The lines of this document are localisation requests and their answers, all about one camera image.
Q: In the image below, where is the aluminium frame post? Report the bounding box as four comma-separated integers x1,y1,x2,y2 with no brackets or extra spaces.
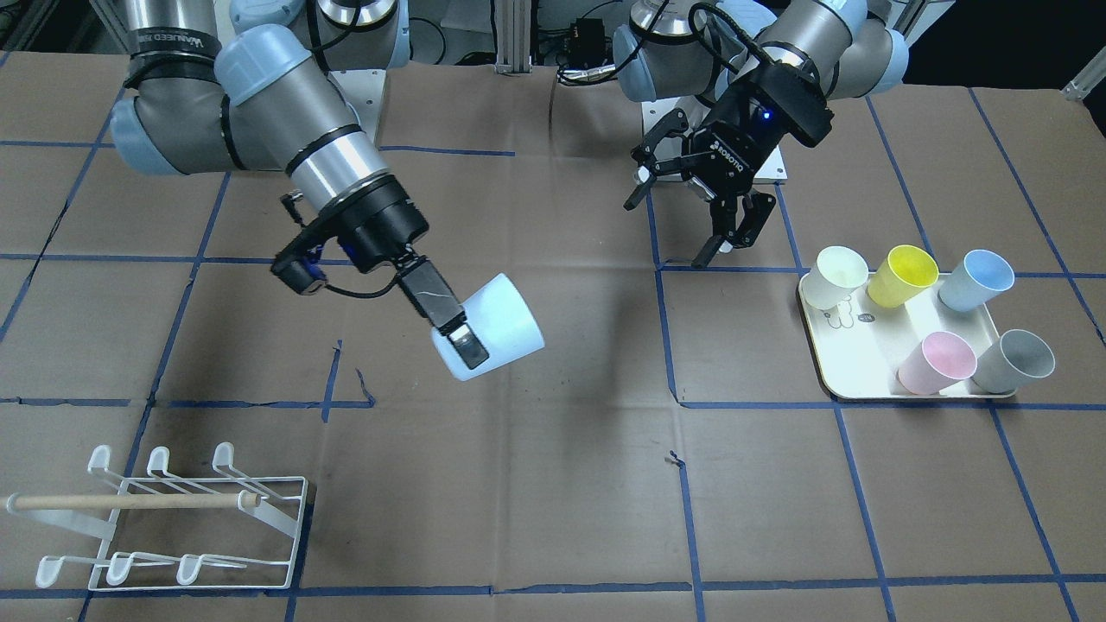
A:
493,0,538,75

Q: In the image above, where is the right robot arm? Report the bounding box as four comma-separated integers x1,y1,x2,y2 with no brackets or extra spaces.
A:
109,1,489,369

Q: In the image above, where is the white wire cup rack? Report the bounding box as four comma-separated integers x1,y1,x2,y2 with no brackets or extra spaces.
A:
6,442,309,592

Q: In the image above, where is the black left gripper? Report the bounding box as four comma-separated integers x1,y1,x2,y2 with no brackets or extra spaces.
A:
624,62,833,269

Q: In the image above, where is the grey plastic cup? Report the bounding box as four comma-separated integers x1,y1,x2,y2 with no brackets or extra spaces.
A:
971,329,1056,394

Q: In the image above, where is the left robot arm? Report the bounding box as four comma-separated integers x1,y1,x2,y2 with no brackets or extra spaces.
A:
613,1,909,269

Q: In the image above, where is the cream serving tray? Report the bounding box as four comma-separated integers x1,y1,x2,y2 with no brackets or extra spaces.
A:
797,273,1000,401

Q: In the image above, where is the pink plastic cup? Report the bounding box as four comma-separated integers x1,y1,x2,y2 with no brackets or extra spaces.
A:
896,331,978,395

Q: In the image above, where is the cream plastic cup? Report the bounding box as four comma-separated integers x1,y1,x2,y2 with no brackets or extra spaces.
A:
801,245,868,310

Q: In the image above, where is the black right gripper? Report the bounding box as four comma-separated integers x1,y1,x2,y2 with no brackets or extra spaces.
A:
271,175,478,364

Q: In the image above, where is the light blue plastic cup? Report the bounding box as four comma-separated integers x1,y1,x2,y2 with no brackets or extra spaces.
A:
429,273,545,381

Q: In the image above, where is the yellow plastic cup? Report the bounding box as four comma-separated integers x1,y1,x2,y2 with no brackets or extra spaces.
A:
868,243,939,308

